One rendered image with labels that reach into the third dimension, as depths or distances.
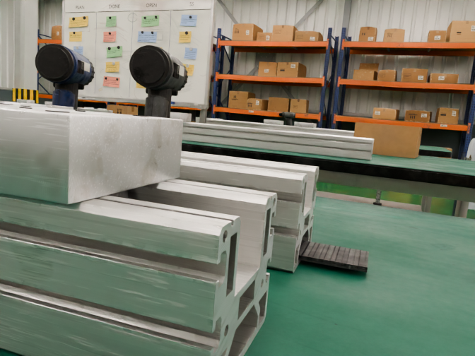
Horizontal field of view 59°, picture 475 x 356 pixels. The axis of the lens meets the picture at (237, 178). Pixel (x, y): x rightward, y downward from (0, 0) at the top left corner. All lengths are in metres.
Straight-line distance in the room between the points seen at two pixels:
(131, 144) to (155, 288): 0.08
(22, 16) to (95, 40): 5.21
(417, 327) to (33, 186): 0.25
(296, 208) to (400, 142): 1.83
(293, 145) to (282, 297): 1.48
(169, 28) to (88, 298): 3.40
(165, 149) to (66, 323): 0.11
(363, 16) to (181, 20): 7.89
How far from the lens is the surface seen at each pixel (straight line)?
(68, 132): 0.19
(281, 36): 10.27
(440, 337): 0.32
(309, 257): 0.39
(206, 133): 1.91
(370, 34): 9.96
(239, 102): 10.55
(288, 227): 0.37
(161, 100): 0.64
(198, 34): 3.43
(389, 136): 2.17
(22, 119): 0.21
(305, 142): 1.76
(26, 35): 8.86
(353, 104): 10.72
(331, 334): 0.28
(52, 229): 0.21
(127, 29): 3.80
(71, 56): 0.72
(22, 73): 9.03
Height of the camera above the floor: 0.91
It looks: 8 degrees down
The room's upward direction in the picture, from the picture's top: 5 degrees clockwise
